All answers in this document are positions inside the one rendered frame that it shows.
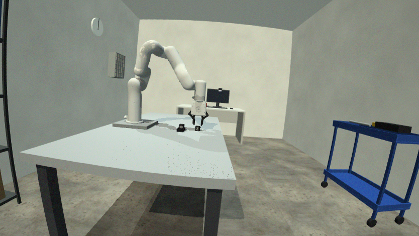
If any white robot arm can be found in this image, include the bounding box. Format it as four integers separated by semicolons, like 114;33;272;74
124;40;206;124

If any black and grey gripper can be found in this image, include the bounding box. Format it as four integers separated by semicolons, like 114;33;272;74
188;100;209;126

